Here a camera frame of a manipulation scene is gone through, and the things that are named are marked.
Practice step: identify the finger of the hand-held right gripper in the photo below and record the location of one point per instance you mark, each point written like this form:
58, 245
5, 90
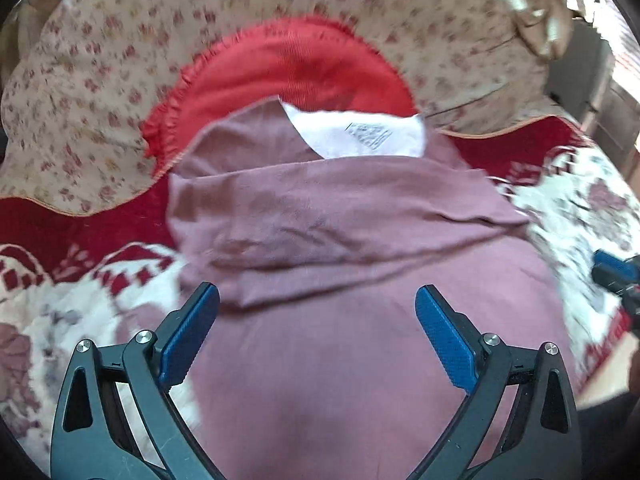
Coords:
609, 261

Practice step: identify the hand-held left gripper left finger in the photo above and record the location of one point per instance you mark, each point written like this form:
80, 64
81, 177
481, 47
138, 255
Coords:
187, 336

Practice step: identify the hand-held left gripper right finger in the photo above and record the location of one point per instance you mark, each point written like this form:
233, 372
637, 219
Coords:
445, 341

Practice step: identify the mauve long-sleeve shirt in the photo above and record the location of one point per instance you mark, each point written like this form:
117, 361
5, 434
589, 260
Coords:
350, 360

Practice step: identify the red white floral plush blanket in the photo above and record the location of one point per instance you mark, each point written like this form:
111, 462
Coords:
60, 302

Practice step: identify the grey cabinet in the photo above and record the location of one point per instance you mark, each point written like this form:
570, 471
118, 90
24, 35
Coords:
580, 70

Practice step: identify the beige curtain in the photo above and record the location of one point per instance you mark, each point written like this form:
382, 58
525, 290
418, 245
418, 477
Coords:
545, 5

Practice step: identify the red ruffled pillow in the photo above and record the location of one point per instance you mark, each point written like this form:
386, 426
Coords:
280, 70

